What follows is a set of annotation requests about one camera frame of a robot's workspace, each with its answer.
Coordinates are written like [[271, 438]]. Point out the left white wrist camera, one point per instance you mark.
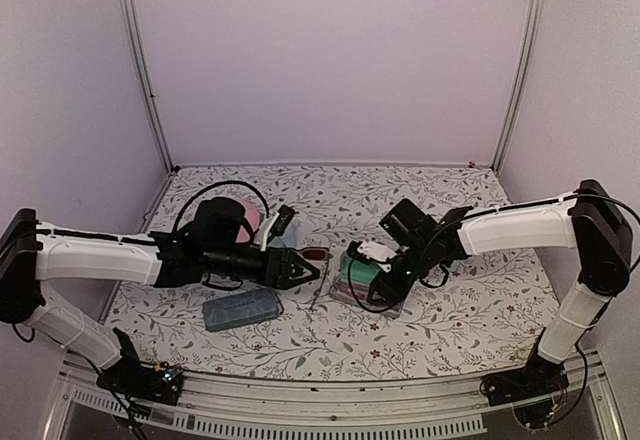
[[275, 226]]

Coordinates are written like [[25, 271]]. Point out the grey glasses case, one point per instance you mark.
[[358, 275]]

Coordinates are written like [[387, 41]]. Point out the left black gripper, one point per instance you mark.
[[282, 279]]

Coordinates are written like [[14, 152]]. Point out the pink sunglasses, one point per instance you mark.
[[342, 292]]

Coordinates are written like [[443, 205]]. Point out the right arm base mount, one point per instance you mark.
[[537, 377]]

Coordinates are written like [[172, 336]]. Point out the left aluminium frame post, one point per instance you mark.
[[133, 32]]

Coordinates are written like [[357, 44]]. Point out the aluminium frame post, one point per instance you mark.
[[133, 32], [531, 28]]

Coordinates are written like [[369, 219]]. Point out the right aluminium frame post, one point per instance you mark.
[[531, 28]]

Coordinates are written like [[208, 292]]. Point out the pink plate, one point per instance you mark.
[[250, 224]]

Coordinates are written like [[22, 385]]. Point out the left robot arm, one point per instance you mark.
[[226, 237]]

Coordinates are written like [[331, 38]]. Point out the small blue cleaning cloth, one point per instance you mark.
[[292, 237]]

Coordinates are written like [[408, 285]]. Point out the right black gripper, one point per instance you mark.
[[392, 291]]

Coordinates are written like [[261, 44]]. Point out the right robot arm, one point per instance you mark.
[[587, 220]]

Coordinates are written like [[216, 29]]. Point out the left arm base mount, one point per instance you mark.
[[129, 376]]

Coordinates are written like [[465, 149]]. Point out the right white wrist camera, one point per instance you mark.
[[369, 252]]

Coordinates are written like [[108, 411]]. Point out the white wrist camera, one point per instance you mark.
[[369, 252], [275, 226]]

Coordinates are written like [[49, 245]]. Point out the brown sunglasses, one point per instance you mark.
[[321, 256]]

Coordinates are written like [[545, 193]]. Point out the blue glasses case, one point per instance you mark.
[[239, 310]]

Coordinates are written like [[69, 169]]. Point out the front aluminium rail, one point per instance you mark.
[[453, 407]]

